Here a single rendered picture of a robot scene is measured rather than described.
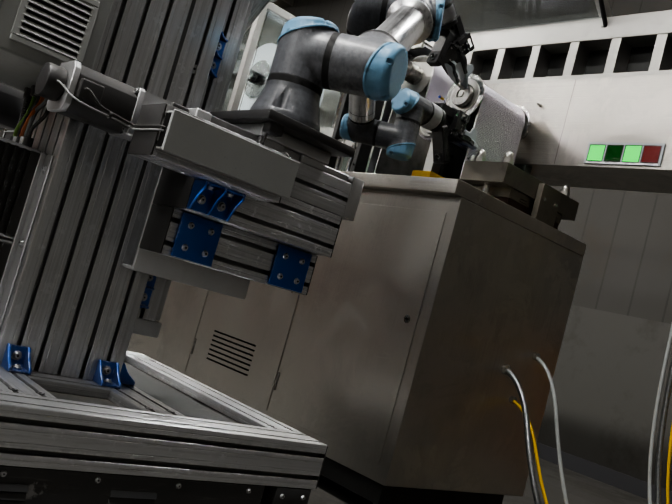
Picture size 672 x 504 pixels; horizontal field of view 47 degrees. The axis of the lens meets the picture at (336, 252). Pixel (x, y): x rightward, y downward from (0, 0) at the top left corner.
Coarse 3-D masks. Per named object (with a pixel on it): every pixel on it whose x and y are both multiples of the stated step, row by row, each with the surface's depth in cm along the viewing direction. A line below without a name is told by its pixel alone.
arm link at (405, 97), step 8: (400, 96) 217; (408, 96) 215; (416, 96) 216; (392, 104) 218; (400, 104) 216; (408, 104) 215; (416, 104) 216; (424, 104) 218; (432, 104) 222; (400, 112) 217; (408, 112) 217; (416, 112) 217; (424, 112) 219; (432, 112) 221; (416, 120) 217; (424, 120) 221
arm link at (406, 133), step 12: (396, 120) 218; (408, 120) 216; (384, 132) 217; (396, 132) 217; (408, 132) 216; (384, 144) 218; (396, 144) 216; (408, 144) 216; (396, 156) 218; (408, 156) 217
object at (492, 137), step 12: (480, 120) 240; (492, 120) 244; (480, 132) 241; (492, 132) 245; (504, 132) 249; (480, 144) 242; (492, 144) 246; (504, 144) 249; (516, 144) 254; (468, 156) 239; (492, 156) 246
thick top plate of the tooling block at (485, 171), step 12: (468, 168) 230; (480, 168) 227; (492, 168) 224; (504, 168) 221; (516, 168) 223; (468, 180) 230; (480, 180) 226; (492, 180) 223; (504, 180) 220; (516, 180) 224; (528, 180) 227; (528, 192) 228; (564, 204) 241; (576, 204) 246; (564, 216) 244
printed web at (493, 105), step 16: (432, 80) 258; (448, 80) 264; (432, 96) 260; (496, 96) 245; (496, 112) 245; (512, 112) 250; (512, 128) 251; (416, 144) 278; (384, 160) 269; (416, 160) 279
